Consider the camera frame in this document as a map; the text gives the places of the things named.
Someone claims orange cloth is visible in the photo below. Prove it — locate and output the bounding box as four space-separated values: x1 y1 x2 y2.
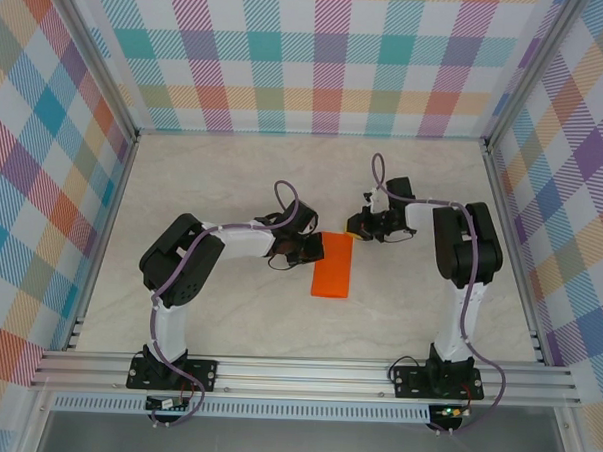
309 231 356 301

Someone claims grey metal panel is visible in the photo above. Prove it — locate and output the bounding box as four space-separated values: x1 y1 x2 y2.
35 407 574 452

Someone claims thin aluminium wall rail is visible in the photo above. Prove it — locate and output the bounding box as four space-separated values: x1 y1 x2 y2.
134 123 489 151

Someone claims aluminium side rail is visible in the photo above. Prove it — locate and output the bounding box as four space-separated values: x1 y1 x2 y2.
473 141 564 367
61 128 142 355

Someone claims long aluminium mounting rail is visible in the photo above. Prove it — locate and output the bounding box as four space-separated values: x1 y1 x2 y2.
27 341 585 413

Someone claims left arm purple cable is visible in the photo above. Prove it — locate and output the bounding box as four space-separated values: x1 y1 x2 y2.
142 172 315 435

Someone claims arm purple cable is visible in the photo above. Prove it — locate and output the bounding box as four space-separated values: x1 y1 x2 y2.
142 172 315 435
359 152 517 439

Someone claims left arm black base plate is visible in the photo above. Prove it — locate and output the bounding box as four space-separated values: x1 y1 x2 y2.
126 354 220 395

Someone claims slotted grey cable duct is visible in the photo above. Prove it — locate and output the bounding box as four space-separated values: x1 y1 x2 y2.
50 387 433 428

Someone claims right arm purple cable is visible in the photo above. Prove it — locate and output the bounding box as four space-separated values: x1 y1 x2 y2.
359 152 517 439

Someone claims aluminium corner post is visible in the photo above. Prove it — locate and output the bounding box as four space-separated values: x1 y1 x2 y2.
44 0 145 143
484 0 582 157

